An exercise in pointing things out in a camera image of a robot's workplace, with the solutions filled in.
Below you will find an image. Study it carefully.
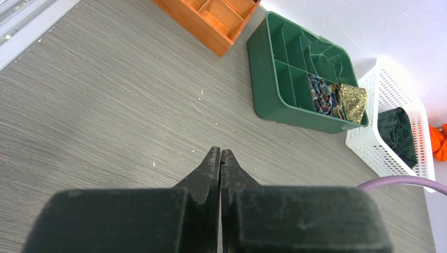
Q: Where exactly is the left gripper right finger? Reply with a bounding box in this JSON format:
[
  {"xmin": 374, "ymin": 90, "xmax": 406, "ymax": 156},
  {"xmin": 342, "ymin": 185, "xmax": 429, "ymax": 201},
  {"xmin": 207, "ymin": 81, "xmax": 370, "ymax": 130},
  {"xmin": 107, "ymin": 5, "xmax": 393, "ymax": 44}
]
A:
[{"xmin": 220, "ymin": 150, "xmax": 393, "ymax": 252}]

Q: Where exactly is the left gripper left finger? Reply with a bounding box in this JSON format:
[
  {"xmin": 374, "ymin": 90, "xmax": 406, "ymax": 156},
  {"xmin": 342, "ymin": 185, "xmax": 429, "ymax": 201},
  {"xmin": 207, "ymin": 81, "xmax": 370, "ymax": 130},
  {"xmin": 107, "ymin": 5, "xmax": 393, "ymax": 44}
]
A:
[{"xmin": 22, "ymin": 147, "xmax": 221, "ymax": 252}]

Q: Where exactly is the rolled orange brown tie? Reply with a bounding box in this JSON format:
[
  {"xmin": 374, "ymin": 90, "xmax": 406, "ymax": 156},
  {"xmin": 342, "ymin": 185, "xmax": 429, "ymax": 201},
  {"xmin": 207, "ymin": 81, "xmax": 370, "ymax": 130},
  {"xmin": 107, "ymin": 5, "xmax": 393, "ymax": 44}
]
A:
[{"xmin": 329, "ymin": 83, "xmax": 346, "ymax": 120}]

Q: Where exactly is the rolled colourful striped tie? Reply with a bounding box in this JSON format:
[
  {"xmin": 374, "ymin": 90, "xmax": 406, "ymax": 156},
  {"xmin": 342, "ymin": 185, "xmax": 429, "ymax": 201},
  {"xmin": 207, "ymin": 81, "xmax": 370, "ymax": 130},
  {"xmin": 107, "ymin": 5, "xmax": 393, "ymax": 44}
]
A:
[{"xmin": 308, "ymin": 74, "xmax": 334, "ymax": 116}]

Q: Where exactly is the rolled olive gold tie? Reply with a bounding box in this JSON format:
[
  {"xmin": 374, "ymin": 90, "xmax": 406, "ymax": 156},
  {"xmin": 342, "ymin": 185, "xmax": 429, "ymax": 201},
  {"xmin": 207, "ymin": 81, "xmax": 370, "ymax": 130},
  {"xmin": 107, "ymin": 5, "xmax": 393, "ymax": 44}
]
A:
[{"xmin": 341, "ymin": 83, "xmax": 367, "ymax": 124}]

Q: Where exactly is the green compartment tray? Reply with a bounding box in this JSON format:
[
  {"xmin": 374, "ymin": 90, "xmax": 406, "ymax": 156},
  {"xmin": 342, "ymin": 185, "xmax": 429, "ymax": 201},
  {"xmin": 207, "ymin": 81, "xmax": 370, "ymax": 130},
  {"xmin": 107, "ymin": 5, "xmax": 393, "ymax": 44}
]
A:
[{"xmin": 247, "ymin": 12, "xmax": 368, "ymax": 133}]

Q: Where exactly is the dark green tie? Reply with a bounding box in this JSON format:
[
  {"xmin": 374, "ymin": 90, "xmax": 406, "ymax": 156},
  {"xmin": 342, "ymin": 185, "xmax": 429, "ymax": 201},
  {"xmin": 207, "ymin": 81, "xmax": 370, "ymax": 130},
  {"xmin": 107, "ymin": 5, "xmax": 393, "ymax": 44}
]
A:
[{"xmin": 377, "ymin": 107, "xmax": 417, "ymax": 168}]

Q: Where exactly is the white plastic basket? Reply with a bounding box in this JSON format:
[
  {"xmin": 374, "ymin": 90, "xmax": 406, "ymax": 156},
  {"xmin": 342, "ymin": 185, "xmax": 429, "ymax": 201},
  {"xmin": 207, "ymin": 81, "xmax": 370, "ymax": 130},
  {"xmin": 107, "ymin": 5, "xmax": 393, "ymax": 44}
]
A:
[{"xmin": 345, "ymin": 55, "xmax": 436, "ymax": 181}]

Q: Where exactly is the orange compartment tray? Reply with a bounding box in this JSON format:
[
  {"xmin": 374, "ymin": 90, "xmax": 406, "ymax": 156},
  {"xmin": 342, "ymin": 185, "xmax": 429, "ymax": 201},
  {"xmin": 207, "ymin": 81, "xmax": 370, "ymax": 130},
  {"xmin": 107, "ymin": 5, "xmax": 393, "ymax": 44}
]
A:
[{"xmin": 153, "ymin": 0, "xmax": 260, "ymax": 57}]

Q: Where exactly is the orange cloth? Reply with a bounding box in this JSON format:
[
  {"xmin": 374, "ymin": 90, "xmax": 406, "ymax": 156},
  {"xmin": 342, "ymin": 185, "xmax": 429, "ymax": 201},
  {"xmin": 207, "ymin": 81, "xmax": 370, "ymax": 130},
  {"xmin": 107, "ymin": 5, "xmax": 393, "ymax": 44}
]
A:
[{"xmin": 429, "ymin": 123, "xmax": 446, "ymax": 162}]

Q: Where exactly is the aluminium front rail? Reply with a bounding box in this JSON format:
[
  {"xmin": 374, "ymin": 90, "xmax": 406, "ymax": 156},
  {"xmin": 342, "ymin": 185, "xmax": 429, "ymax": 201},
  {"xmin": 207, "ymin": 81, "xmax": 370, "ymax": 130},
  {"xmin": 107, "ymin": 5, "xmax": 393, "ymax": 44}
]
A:
[{"xmin": 1, "ymin": 0, "xmax": 80, "ymax": 71}]

